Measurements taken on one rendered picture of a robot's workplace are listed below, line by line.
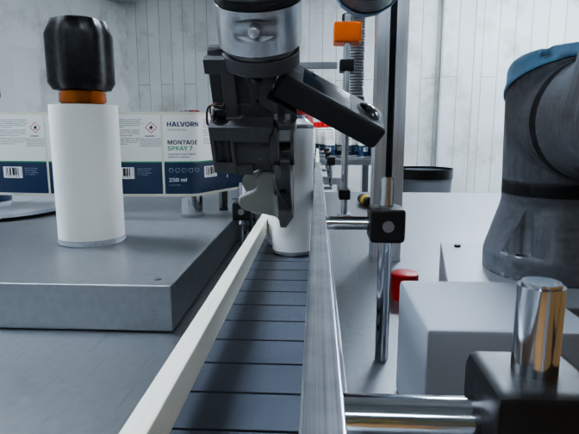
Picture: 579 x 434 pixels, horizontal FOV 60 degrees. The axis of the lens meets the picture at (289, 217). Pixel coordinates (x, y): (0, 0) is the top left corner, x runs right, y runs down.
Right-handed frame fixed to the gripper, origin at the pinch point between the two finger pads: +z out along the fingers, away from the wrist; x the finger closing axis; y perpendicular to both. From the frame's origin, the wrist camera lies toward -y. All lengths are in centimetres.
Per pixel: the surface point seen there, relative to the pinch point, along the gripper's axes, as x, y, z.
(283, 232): -1.1, 0.8, 3.5
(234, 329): 20.4, 3.2, -5.5
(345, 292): 1.4, -7.0, 11.3
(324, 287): 28.9, -3.5, -19.9
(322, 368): 36.0, -3.3, -24.0
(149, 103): -468, 186, 225
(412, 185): -324, -88, 232
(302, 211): -2.6, -1.5, 1.3
